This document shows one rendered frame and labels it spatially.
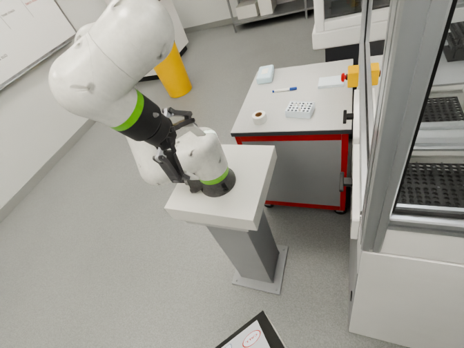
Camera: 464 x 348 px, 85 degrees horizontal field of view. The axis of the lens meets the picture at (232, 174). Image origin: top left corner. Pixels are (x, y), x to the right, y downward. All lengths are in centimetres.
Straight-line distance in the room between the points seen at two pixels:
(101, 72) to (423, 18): 41
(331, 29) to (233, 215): 126
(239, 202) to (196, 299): 98
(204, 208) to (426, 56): 80
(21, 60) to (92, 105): 341
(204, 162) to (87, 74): 49
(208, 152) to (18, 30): 336
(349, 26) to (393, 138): 141
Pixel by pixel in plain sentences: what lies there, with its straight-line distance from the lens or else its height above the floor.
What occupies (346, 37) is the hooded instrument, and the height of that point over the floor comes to 85.
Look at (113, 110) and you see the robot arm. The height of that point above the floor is 138.
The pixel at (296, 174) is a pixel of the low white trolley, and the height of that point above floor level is 43.
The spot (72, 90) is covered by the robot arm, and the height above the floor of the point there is 144.
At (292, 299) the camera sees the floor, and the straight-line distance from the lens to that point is 163.
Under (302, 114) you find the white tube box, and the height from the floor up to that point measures 78.
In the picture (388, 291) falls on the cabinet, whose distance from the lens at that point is 91.
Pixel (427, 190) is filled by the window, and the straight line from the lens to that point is 53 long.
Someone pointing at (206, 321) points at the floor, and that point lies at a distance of 172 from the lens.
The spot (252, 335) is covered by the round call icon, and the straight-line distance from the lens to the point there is 58.
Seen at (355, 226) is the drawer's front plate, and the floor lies 89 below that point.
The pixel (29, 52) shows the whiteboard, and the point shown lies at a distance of 396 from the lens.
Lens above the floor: 156
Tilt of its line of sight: 45 degrees down
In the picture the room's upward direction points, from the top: 24 degrees counter-clockwise
